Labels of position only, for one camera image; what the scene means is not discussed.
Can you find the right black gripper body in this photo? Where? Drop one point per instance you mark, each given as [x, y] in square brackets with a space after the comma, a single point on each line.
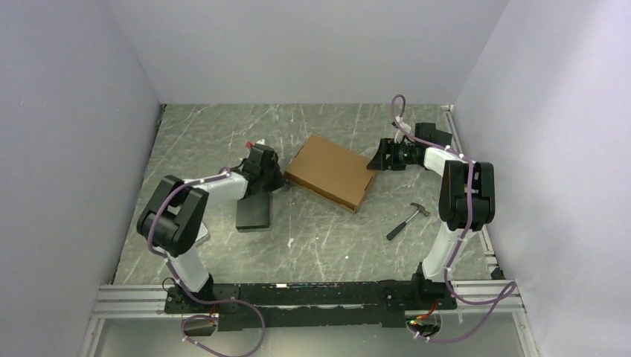
[402, 156]

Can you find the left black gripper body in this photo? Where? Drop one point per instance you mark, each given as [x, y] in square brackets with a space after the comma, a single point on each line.
[272, 177]

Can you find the brown cardboard box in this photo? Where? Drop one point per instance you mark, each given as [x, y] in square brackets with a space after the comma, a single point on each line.
[332, 171]

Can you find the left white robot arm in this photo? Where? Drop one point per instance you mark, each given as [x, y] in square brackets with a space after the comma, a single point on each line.
[171, 219]

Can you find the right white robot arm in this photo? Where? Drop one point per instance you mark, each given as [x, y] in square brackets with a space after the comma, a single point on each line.
[466, 200]

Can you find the black square box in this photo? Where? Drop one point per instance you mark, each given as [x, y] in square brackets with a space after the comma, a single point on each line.
[442, 138]

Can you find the black rectangular block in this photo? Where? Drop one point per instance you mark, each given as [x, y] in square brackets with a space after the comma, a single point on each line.
[254, 213]

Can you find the silver metal tin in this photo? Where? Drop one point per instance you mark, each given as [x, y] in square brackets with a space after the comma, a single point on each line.
[202, 235]

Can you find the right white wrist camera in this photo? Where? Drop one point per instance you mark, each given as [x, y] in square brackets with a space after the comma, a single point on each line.
[401, 129]

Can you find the black handled claw hammer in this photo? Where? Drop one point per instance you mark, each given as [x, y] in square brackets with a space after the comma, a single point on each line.
[419, 210]

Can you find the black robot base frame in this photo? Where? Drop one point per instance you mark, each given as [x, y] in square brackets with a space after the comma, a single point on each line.
[237, 306]

